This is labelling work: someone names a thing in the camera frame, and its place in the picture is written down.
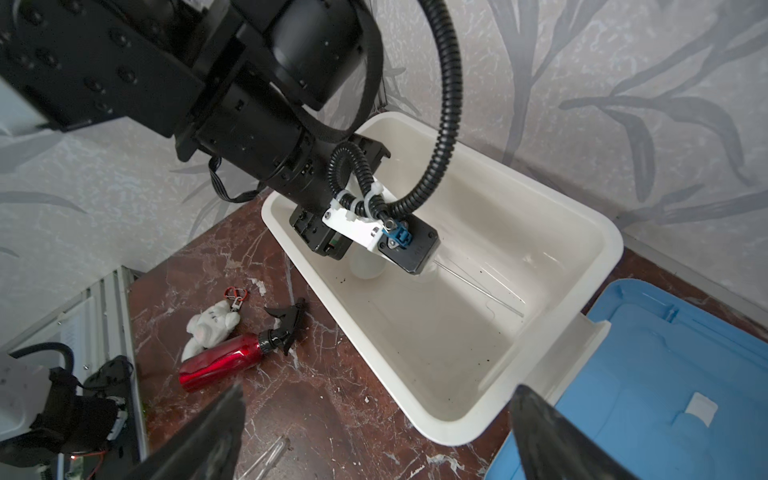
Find thin metal rod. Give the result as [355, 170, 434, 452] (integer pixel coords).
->
[434, 260, 524, 318]

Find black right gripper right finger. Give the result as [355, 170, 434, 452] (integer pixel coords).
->
[510, 384, 635, 480]

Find clear plastic dropper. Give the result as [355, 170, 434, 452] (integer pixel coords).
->
[239, 436, 290, 480]

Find white plastic molecule model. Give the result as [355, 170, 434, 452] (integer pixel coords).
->
[181, 287, 249, 362]

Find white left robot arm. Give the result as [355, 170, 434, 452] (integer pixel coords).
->
[1, 1, 463, 275]

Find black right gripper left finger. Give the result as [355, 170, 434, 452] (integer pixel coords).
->
[126, 384, 246, 480]

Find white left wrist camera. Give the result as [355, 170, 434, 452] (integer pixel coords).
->
[322, 189, 413, 253]

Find white plastic storage bin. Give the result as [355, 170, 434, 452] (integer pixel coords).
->
[262, 145, 624, 446]

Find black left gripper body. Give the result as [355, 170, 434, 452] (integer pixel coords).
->
[173, 77, 441, 275]

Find blue plastic bin lid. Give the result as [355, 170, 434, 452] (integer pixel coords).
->
[484, 278, 768, 480]

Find red black clamp tool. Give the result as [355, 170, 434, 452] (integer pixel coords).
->
[178, 299, 307, 392]

